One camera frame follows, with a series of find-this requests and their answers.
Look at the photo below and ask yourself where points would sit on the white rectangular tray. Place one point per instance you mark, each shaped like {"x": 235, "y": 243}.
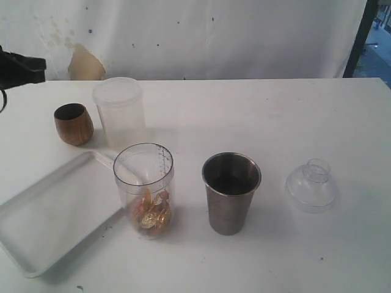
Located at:
{"x": 43, "y": 223}

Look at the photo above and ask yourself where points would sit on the brown wooden cup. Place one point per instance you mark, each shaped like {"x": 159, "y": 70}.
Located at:
{"x": 73, "y": 124}

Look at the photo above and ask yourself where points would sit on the clear plastic shaker body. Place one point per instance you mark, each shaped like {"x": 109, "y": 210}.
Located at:
{"x": 144, "y": 174}

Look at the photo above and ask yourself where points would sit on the translucent plastic container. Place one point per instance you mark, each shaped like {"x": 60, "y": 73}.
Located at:
{"x": 119, "y": 102}

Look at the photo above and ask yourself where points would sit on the stainless steel cup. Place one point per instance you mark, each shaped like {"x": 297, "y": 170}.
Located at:
{"x": 231, "y": 180}

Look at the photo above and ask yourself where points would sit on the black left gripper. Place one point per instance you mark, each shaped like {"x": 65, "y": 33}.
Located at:
{"x": 17, "y": 70}

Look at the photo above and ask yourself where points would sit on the gold foil coin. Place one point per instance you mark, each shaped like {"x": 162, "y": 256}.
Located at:
{"x": 151, "y": 214}

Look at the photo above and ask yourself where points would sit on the clear plastic shaker lid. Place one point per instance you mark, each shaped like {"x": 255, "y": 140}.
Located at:
{"x": 311, "y": 186}

